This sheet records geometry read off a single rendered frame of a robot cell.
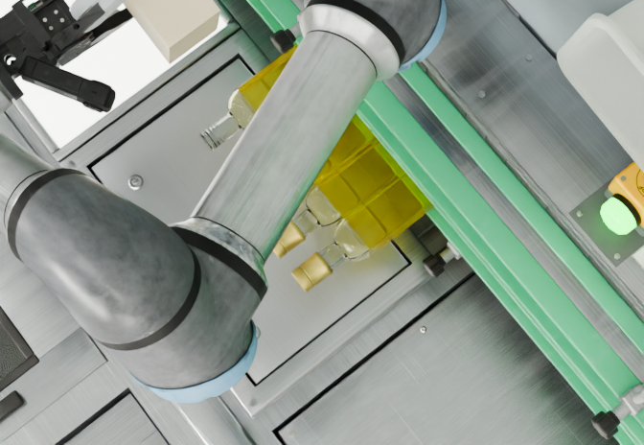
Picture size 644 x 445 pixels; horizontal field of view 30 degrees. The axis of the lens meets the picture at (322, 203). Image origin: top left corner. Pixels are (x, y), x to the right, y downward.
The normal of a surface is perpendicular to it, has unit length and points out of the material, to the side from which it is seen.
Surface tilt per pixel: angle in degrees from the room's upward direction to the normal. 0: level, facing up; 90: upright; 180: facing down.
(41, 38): 90
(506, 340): 89
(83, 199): 118
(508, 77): 90
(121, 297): 81
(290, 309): 90
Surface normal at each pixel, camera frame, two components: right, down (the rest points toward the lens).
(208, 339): 0.75, 0.30
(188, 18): 0.12, -0.04
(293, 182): 0.71, 0.11
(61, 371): -0.04, -0.25
